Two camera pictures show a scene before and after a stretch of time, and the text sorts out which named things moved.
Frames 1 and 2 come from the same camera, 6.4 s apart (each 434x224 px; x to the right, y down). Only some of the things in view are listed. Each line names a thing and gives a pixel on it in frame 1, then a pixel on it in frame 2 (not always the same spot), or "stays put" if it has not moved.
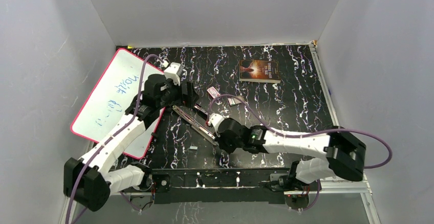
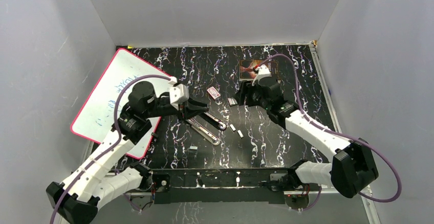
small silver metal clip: [233, 101] stays put
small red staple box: [213, 92] stays put
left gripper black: [188, 100] → [193, 107]
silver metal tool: [200, 129] stays put
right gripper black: [219, 139] → [246, 88]
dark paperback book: [261, 71] stays put
